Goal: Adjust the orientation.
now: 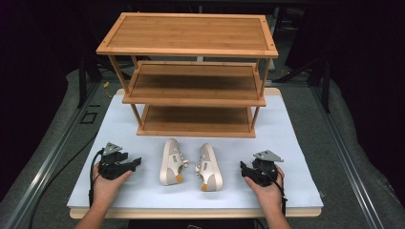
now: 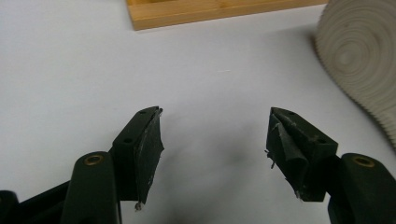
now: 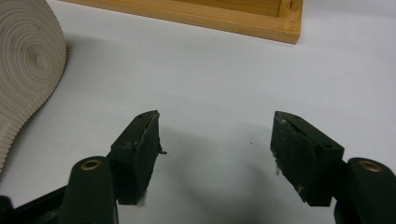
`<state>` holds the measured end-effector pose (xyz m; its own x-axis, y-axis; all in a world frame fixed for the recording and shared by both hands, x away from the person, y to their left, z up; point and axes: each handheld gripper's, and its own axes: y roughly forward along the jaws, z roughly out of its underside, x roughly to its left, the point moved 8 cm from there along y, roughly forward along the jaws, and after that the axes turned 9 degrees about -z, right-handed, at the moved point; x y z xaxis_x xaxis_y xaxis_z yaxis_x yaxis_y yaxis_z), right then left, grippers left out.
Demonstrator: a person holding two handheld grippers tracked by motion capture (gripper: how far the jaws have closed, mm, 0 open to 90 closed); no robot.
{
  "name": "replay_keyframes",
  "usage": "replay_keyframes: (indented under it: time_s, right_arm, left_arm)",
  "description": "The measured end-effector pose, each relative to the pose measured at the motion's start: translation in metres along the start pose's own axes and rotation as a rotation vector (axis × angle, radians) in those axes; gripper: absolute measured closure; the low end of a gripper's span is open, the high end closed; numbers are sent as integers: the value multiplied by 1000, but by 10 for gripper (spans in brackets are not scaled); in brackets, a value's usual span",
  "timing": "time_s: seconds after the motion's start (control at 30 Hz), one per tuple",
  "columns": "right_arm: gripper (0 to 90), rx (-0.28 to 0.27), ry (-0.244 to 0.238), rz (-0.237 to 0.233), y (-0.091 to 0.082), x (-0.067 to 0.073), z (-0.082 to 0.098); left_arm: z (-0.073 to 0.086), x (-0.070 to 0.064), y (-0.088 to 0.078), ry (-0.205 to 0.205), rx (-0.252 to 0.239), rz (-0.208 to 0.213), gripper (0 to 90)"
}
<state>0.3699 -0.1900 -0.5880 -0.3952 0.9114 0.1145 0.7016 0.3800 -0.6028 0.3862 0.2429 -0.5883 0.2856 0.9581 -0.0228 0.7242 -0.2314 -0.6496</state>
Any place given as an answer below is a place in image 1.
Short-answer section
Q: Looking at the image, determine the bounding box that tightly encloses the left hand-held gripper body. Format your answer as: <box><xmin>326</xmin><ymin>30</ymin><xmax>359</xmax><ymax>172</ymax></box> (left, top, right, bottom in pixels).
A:
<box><xmin>97</xmin><ymin>141</ymin><xmax>133</xmax><ymax>181</ymax></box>

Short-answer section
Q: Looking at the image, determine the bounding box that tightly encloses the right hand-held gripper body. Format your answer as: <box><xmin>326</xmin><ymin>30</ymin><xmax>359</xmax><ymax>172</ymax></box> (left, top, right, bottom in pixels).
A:
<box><xmin>252</xmin><ymin>150</ymin><xmax>285</xmax><ymax>188</ymax></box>

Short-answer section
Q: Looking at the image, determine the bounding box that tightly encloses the beige and white sneaker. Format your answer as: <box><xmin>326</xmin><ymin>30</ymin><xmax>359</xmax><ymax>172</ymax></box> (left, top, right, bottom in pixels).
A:
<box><xmin>159</xmin><ymin>137</ymin><xmax>190</xmax><ymax>187</ymax></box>
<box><xmin>194</xmin><ymin>142</ymin><xmax>224</xmax><ymax>193</ymax></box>

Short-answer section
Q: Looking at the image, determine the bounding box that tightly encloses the wooden three-tier shoe rack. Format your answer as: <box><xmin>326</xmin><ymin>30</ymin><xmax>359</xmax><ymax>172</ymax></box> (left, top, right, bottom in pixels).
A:
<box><xmin>96</xmin><ymin>11</ymin><xmax>279</xmax><ymax>139</ymax></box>

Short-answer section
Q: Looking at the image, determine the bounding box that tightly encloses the person's right hand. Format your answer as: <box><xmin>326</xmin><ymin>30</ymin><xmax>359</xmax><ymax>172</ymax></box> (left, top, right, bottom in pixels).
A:
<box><xmin>244</xmin><ymin>165</ymin><xmax>286</xmax><ymax>214</ymax></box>

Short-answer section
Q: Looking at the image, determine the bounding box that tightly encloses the person's left hand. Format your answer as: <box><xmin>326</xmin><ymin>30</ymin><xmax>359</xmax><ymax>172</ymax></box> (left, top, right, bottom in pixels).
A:
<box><xmin>92</xmin><ymin>163</ymin><xmax>134</xmax><ymax>208</ymax></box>

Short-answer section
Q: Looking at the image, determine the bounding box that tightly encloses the white mat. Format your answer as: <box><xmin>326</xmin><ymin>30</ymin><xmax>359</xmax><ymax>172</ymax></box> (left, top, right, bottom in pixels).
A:
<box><xmin>66</xmin><ymin>94</ymin><xmax>325</xmax><ymax>210</ymax></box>

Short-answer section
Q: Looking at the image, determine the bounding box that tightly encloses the black metal stand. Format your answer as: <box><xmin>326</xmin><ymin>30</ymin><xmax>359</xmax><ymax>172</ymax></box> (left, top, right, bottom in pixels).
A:
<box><xmin>320</xmin><ymin>58</ymin><xmax>332</xmax><ymax>113</ymax></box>
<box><xmin>77</xmin><ymin>52</ymin><xmax>89</xmax><ymax>109</ymax></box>

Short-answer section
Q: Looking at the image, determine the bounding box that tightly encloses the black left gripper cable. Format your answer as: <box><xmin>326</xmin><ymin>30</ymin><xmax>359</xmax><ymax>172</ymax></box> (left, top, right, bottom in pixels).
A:
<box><xmin>88</xmin><ymin>148</ymin><xmax>105</xmax><ymax>208</ymax></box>

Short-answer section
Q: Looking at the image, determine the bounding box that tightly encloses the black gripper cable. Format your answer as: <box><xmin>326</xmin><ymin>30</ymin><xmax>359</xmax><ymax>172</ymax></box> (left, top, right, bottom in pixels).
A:
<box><xmin>263</xmin><ymin>163</ymin><xmax>288</xmax><ymax>218</ymax></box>
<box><xmin>88</xmin><ymin>148</ymin><xmax>105</xmax><ymax>208</ymax></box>

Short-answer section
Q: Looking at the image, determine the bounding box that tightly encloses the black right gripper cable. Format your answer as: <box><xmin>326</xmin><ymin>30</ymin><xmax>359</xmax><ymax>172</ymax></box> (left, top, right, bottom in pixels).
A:
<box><xmin>263</xmin><ymin>163</ymin><xmax>288</xmax><ymax>218</ymax></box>

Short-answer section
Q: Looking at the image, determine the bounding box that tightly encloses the black cable on floor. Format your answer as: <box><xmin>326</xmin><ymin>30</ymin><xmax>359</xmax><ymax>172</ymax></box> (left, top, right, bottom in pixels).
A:
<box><xmin>28</xmin><ymin>135</ymin><xmax>98</xmax><ymax>229</ymax></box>

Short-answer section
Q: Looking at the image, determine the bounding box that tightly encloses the grey metal rail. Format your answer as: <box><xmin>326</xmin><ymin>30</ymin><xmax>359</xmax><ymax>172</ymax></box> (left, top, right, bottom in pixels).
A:
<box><xmin>4</xmin><ymin>83</ymin><xmax>100</xmax><ymax>229</ymax></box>
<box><xmin>309</xmin><ymin>86</ymin><xmax>387</xmax><ymax>229</ymax></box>

